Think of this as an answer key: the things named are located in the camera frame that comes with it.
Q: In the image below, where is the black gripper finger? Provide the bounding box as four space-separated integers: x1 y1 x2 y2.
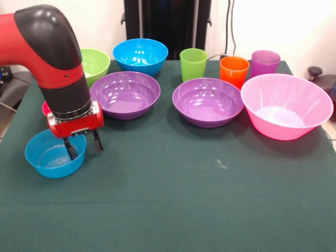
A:
62 136 79 160
91 130 104 152

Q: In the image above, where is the green plastic cup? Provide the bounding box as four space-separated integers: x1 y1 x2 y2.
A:
180 48 209 82

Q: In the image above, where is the pink plastic bowl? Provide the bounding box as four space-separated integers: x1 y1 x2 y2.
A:
240 73 334 141

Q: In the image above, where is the blue ribbed small bowl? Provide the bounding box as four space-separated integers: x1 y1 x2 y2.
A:
25 128 87 179

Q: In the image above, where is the purple plastic bowl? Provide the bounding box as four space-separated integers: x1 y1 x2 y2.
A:
172 77 245 129
89 71 161 121

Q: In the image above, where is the black equipment box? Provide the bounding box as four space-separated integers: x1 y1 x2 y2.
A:
0 65 13 98

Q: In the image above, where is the black round knob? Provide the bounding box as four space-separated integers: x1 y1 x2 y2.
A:
308 66 323 82

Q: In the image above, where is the black hanging cable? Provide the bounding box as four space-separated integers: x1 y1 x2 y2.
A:
224 0 237 57

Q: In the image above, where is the purple plastic cup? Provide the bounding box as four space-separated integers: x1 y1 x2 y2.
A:
250 50 281 79

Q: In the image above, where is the red plastic bowl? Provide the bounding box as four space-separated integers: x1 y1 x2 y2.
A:
42 101 52 118

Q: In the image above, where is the blue deep plastic bowl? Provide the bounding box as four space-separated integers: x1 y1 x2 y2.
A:
113 38 169 78

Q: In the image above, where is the dark green tablecloth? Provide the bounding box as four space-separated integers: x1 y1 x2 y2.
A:
0 59 336 252

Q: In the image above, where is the green plastic bowl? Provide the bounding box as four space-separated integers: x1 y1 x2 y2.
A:
80 48 111 89

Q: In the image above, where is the orange plastic cup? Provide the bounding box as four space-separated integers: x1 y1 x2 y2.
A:
219 56 250 91

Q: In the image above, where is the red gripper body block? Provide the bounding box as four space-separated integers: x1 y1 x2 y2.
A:
47 101 105 139

